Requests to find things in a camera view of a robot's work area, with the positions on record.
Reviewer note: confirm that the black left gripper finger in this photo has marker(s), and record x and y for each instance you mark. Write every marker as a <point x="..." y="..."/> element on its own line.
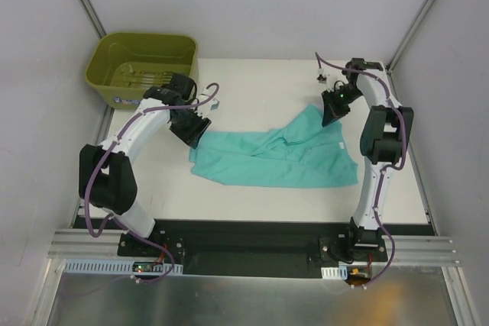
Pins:
<point x="190" y="137"/>
<point x="200" y="123"/>

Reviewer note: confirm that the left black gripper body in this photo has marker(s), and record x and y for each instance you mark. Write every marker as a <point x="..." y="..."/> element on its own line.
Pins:
<point x="187" y="124"/>

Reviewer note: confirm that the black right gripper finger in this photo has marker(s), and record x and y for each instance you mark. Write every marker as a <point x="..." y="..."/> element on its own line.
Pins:
<point x="329" y="115"/>
<point x="339" y="112"/>

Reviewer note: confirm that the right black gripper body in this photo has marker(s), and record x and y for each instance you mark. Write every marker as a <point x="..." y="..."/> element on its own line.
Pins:
<point x="332" y="101"/>

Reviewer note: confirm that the teal t shirt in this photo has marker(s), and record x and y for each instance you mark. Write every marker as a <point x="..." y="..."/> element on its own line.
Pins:
<point x="302" y="155"/>

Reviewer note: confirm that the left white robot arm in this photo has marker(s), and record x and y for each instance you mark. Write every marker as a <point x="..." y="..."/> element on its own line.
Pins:
<point x="107" y="184"/>

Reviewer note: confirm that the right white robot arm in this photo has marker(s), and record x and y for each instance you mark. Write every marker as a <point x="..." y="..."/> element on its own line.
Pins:
<point x="383" y="144"/>

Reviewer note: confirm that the olive green plastic bin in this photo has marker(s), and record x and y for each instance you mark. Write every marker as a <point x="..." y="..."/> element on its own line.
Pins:
<point x="125" y="64"/>

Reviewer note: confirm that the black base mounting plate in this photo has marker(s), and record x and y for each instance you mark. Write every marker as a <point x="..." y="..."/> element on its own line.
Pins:
<point x="259" y="249"/>

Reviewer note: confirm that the reflective metal sheet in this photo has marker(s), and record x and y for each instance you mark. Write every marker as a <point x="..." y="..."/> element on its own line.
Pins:
<point x="405" y="295"/>

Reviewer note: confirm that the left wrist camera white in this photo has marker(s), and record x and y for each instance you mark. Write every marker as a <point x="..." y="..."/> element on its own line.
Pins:
<point x="208" y="100"/>

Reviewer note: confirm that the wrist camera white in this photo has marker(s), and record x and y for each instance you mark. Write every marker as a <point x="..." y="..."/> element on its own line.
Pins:
<point x="322" y="76"/>
<point x="208" y="100"/>

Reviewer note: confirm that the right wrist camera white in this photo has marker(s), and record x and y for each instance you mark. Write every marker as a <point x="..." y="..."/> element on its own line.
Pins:
<point x="322" y="76"/>

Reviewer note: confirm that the right white cable duct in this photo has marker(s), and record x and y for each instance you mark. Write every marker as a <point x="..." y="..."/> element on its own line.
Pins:
<point x="335" y="273"/>

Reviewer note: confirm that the white cable duct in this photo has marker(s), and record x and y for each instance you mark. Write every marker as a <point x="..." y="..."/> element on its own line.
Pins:
<point x="121" y="267"/>
<point x="335" y="273"/>

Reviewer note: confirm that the aluminium frame rail front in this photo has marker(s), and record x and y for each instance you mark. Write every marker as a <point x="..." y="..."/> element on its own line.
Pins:
<point x="409" y="250"/>

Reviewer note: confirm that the right aluminium corner post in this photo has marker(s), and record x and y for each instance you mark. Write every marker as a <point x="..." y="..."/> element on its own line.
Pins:
<point x="408" y="37"/>

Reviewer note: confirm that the left white cable duct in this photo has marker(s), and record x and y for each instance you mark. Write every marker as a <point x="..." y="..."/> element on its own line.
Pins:
<point x="121" y="267"/>

